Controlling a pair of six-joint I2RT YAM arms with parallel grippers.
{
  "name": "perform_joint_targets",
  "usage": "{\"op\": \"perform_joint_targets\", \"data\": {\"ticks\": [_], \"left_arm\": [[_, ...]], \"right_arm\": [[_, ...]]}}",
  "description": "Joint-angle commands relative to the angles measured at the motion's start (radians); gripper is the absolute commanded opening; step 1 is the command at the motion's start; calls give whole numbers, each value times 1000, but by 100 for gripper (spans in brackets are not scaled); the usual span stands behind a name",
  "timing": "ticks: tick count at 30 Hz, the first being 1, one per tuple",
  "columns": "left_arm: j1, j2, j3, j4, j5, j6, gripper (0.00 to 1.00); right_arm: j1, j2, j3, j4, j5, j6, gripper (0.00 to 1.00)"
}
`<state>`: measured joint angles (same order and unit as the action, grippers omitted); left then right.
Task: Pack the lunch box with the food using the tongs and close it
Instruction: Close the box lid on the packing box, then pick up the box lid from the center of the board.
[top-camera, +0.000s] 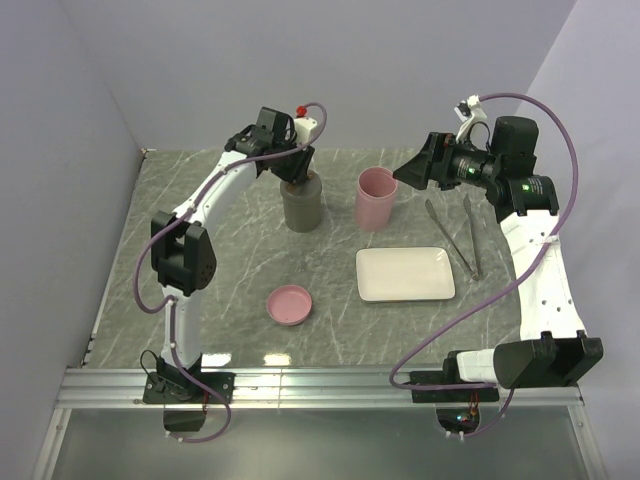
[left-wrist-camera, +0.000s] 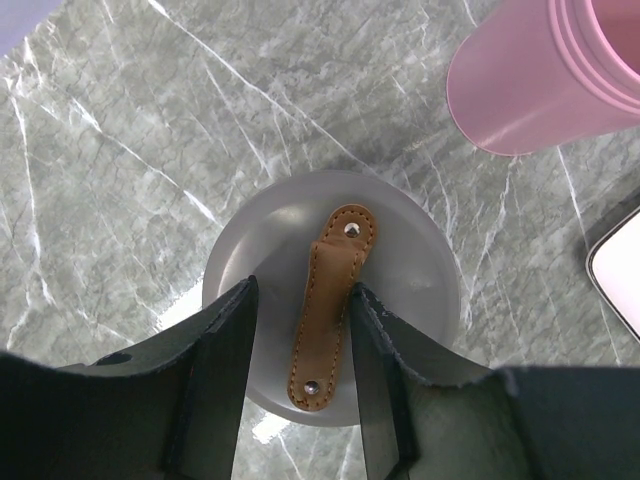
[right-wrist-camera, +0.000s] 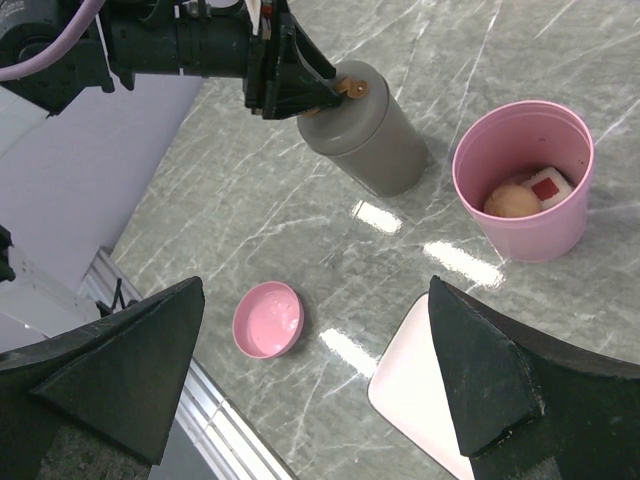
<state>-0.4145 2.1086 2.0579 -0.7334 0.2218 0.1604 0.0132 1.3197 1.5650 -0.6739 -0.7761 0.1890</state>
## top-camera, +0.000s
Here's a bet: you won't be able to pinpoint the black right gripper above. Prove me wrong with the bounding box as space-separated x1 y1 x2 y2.
392 131 502 191

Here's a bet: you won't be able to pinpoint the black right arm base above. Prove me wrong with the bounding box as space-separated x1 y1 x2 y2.
407 371 500 404

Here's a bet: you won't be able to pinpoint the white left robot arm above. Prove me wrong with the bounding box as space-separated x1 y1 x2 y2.
150 102 327 402

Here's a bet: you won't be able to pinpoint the grey round lid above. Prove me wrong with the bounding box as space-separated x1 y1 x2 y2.
280 170 322 205

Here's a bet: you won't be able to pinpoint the white rectangular plate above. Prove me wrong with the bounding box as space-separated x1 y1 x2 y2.
355 247 456 303

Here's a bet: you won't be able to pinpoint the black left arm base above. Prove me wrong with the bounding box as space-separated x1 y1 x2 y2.
142 372 235 434

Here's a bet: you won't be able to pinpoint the pink round lid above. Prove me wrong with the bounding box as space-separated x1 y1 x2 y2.
266 285 313 326

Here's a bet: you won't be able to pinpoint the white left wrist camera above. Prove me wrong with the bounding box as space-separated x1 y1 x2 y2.
294 105 319 146

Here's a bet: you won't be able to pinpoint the grey cylindrical container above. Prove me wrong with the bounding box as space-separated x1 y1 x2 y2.
282 197 322 233

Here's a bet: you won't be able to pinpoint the aluminium rail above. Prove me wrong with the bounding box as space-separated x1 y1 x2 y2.
78 148 149 368
54 364 585 412

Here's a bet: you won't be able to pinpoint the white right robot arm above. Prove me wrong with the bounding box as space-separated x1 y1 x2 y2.
393 116 604 400

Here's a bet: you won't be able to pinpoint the aluminium front rail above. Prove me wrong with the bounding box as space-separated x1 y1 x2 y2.
54 364 585 412

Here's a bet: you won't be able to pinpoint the pink cylindrical container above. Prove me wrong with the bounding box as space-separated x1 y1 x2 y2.
354 167 398 232

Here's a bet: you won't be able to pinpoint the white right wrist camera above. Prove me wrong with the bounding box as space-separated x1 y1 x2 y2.
454 95 487 143

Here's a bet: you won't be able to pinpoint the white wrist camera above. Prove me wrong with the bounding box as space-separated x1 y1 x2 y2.
454 95 487 143
294 105 319 146

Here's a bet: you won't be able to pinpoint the metal food tongs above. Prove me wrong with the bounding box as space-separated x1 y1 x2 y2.
424 193 484 282

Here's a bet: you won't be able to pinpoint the aluminium left side rail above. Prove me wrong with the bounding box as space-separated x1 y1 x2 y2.
78 148 149 368

